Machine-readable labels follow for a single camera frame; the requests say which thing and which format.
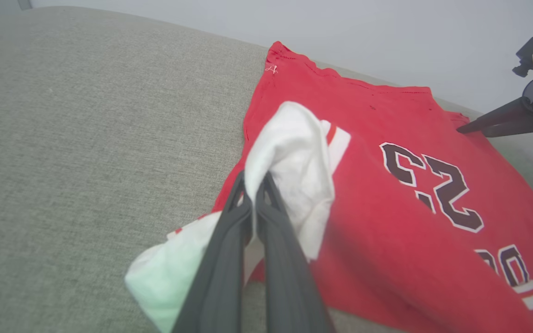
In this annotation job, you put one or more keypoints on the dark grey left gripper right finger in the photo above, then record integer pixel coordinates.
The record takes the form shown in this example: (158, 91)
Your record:
(289, 286)

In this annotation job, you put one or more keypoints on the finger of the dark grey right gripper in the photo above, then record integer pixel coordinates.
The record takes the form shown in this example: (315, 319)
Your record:
(498, 115)
(516, 129)

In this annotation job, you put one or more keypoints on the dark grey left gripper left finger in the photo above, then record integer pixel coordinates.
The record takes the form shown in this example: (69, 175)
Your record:
(220, 277)

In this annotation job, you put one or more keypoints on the red and white basketball jersey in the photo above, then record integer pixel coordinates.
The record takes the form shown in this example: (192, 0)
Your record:
(387, 222)

